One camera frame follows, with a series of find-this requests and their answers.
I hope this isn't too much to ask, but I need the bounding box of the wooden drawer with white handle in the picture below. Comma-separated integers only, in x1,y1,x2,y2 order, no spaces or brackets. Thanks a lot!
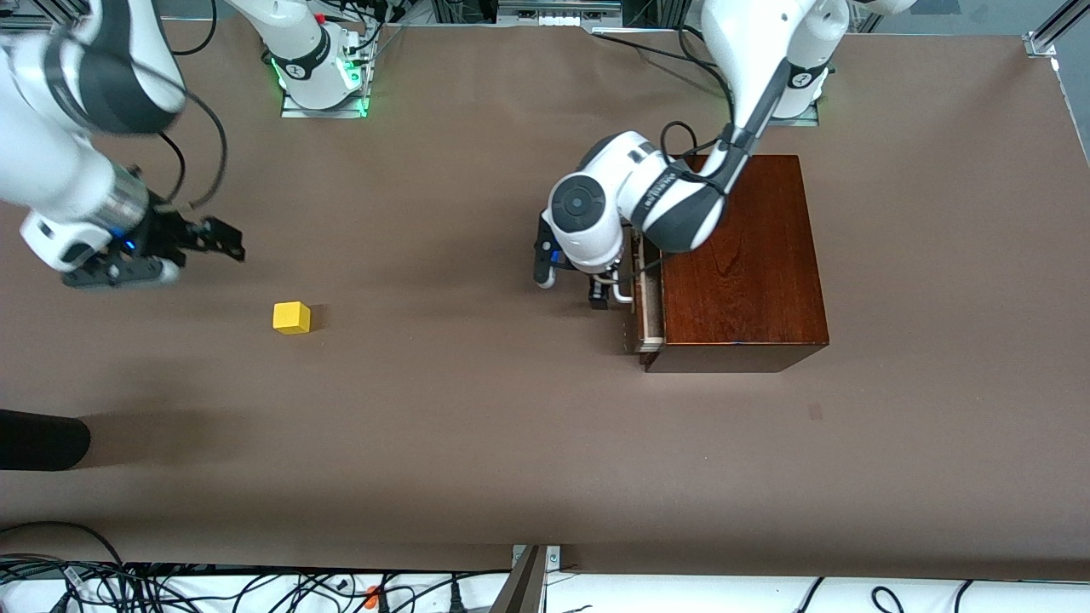
596,230,667,355

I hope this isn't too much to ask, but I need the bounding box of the yellow cube block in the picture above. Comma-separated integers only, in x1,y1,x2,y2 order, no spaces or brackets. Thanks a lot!
272,301,313,335

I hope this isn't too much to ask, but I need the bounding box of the dark brown wooden cabinet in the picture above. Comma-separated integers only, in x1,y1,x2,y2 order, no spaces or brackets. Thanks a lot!
640,155,829,374

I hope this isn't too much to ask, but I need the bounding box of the black cylindrical object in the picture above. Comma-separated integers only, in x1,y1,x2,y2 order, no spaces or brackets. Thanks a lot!
0,409,92,472

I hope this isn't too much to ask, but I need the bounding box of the white power strip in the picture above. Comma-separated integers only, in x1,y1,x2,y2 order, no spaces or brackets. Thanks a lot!
496,0,624,28

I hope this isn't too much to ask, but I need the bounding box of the aluminium corner profile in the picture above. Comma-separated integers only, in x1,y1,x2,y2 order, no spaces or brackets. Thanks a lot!
1022,0,1090,59

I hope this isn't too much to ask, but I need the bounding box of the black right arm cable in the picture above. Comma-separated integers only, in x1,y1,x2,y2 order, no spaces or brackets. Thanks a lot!
153,0,230,212

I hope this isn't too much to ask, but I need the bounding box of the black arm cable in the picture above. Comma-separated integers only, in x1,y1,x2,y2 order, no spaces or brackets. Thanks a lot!
153,0,230,212
617,119,743,284

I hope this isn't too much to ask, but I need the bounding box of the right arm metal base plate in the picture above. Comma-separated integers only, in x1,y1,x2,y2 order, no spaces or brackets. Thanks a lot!
281,34,376,119

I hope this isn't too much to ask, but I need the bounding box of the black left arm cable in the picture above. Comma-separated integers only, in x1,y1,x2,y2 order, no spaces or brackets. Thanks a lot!
617,119,743,284

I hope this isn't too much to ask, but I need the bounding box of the black cable on table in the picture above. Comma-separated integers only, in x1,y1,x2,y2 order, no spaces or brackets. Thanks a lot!
592,26,735,86

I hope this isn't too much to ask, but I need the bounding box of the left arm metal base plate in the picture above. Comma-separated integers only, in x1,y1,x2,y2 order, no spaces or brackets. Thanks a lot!
771,100,821,128

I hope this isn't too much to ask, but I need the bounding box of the aluminium frame post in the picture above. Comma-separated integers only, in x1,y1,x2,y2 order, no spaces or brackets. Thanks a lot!
490,545,563,613

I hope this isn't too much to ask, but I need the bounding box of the black cable tangle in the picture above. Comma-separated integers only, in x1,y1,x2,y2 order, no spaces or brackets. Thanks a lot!
0,521,512,613

